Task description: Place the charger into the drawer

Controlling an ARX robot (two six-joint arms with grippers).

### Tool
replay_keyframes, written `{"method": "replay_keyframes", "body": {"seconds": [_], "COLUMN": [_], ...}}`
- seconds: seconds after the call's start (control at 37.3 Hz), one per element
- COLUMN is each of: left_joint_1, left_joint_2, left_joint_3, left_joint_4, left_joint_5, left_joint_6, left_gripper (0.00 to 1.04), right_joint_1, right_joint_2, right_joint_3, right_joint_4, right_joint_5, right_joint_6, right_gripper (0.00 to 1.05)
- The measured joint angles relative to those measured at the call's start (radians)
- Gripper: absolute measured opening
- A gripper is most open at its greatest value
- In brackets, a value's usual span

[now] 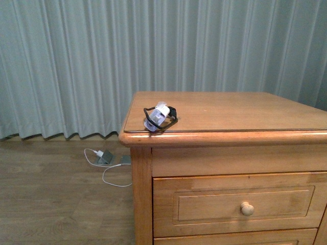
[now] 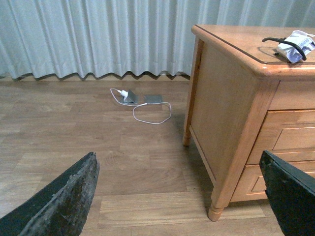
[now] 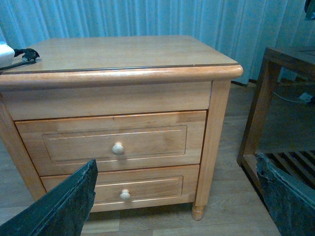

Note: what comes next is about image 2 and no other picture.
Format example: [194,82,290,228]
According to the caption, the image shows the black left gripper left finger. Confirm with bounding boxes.
[0,152,100,236]

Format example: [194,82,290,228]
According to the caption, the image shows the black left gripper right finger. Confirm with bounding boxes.
[259,150,315,236]

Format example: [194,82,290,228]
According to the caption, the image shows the white charger with black cable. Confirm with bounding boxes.
[262,30,315,63]

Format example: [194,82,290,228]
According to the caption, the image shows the lower wooden drawer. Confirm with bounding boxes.
[231,161,315,202]

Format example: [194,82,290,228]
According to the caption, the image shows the wooden drawer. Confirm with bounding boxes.
[247,110,315,164]
[231,161,315,202]

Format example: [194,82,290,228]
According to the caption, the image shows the upper wooden drawer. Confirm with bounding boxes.
[247,110,315,164]

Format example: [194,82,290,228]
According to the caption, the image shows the light wooden nightstand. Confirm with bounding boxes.
[183,25,315,221]

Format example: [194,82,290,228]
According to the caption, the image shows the open metal floor socket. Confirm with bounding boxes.
[120,90,138,105]

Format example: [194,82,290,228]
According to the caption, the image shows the closed metal floor socket plate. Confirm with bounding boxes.
[144,95,163,104]

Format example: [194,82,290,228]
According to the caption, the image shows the pale grey-green curtain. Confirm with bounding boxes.
[0,0,315,79]

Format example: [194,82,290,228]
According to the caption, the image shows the white charging cable on floor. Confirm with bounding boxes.
[110,88,172,125]

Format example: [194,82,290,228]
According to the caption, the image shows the white wall plug adapter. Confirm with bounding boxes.
[118,90,128,97]

